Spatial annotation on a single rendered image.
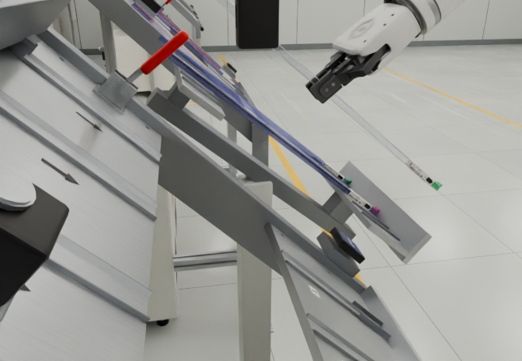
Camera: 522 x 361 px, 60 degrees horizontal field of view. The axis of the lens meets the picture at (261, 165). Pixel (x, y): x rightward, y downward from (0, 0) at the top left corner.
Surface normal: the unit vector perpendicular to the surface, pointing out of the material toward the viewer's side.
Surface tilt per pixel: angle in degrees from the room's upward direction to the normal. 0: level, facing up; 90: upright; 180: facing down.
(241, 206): 90
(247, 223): 90
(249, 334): 90
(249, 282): 90
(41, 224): 45
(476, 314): 0
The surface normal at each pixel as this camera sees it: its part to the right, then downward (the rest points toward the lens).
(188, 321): 0.00, -0.92
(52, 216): 0.69, -0.70
